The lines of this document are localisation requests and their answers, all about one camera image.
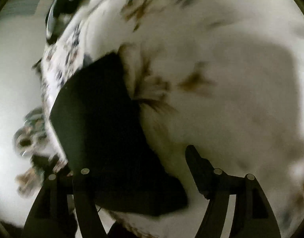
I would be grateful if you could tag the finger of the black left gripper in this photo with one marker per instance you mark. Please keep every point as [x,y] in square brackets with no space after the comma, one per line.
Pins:
[63,206]

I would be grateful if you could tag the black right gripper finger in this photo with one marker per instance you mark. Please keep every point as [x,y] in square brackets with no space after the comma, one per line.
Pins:
[237,206]

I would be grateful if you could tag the dark striped long-sleeve sweater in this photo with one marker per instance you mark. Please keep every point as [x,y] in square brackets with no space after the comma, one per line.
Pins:
[99,129]

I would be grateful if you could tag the green storage shelf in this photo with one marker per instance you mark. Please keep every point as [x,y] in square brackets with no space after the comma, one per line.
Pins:
[35,122]

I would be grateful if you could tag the floral bed quilt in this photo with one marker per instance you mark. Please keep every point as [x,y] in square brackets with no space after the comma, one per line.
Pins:
[226,76]

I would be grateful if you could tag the folded black grey striped garment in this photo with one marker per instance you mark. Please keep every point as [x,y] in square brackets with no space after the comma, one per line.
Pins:
[57,9]

